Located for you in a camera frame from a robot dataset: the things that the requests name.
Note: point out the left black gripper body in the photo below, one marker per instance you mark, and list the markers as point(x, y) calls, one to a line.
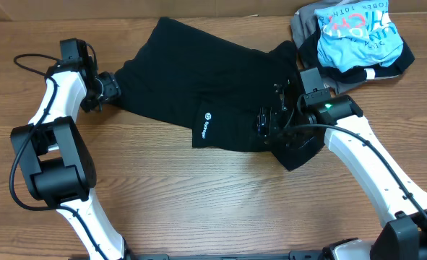
point(107, 88)

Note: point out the black folded garment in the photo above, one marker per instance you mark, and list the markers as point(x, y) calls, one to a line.
point(308, 54)

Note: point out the grey folded garment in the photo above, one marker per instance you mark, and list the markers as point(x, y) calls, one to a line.
point(304, 23)

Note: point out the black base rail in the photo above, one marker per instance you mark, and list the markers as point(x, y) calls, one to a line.
point(231, 257)

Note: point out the black t-shirt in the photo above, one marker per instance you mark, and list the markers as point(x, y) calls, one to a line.
point(187, 77)

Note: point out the light blue printed t-shirt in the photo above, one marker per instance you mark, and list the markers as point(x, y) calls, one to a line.
point(357, 34)

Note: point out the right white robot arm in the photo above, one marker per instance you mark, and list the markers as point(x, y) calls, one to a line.
point(310, 118)

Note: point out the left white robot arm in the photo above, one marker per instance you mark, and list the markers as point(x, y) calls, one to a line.
point(55, 162)

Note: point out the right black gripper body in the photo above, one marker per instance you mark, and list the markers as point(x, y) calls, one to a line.
point(271, 118)

